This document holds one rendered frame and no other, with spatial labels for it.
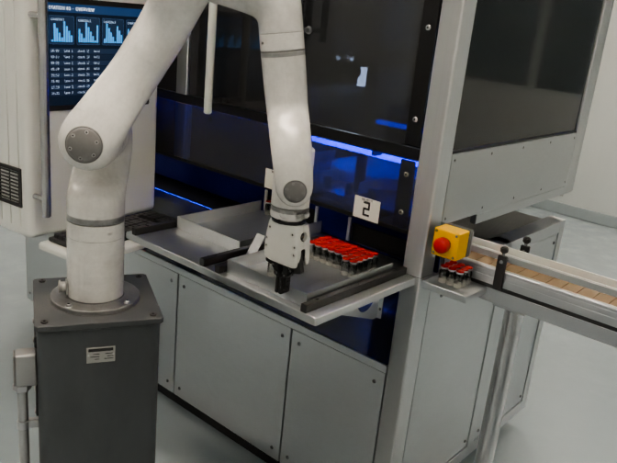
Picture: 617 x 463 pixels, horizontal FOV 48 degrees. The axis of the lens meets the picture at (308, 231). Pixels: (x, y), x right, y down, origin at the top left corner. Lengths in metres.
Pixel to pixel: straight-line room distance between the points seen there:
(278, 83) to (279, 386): 1.15
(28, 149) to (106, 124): 0.72
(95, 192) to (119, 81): 0.24
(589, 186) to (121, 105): 5.43
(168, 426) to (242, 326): 0.58
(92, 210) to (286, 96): 0.46
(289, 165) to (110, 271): 0.46
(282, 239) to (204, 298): 0.96
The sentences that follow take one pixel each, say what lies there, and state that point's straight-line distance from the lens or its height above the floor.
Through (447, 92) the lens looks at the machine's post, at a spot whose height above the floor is 1.36.
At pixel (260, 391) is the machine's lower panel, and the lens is 2.33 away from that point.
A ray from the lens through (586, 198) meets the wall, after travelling 6.50.
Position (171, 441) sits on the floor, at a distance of 2.62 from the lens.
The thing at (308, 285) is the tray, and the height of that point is 0.88.
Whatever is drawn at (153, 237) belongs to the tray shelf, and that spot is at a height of 0.88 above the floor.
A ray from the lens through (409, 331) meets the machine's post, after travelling 1.87.
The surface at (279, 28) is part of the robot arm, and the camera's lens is 1.39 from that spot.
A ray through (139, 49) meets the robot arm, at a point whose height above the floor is 1.41.
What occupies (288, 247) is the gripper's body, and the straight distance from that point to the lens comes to 1.49.
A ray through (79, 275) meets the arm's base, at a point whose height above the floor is 0.93.
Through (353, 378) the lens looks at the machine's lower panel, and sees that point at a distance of 2.04.
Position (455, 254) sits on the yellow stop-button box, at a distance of 1.73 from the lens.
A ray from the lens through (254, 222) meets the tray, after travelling 2.10.
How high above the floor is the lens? 1.51
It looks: 18 degrees down
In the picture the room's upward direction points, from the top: 6 degrees clockwise
